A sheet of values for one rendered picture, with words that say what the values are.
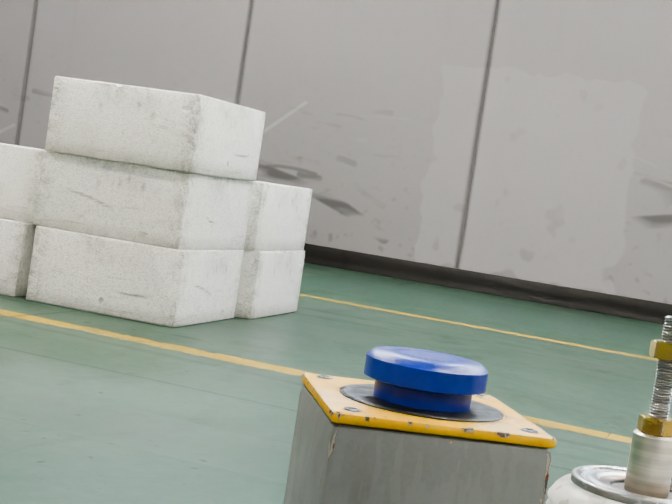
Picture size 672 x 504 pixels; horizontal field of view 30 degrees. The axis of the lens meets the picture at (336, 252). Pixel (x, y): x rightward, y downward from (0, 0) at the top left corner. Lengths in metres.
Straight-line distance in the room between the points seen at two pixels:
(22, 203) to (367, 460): 2.79
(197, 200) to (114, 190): 0.20
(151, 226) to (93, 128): 0.27
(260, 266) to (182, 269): 0.43
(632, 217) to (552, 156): 0.44
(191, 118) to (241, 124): 0.25
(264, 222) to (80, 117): 0.59
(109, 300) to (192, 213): 0.28
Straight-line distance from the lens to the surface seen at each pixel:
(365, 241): 5.84
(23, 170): 3.14
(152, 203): 2.94
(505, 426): 0.39
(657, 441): 0.65
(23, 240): 3.12
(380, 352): 0.40
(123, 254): 2.97
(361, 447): 0.37
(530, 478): 0.39
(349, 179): 5.87
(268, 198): 3.32
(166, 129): 2.93
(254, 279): 3.29
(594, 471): 0.67
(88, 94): 3.03
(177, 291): 2.91
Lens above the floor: 0.38
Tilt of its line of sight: 3 degrees down
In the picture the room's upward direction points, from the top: 8 degrees clockwise
